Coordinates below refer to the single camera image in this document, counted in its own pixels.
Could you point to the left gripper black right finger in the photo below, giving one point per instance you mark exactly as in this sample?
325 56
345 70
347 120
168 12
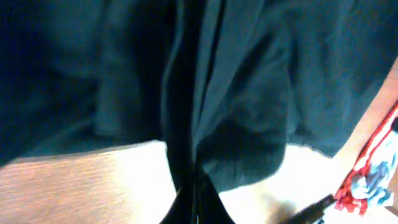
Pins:
210 208

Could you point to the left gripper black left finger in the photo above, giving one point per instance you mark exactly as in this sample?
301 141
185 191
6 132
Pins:
184 207

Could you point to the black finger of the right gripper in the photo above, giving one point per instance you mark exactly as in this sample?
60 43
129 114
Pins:
313 213

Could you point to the black t-shirt with white logo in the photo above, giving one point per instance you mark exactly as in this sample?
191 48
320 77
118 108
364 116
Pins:
225 84

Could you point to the red garment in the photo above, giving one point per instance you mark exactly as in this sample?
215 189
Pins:
344 199

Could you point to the grey t-shirt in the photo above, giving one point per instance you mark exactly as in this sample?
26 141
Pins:
374 186

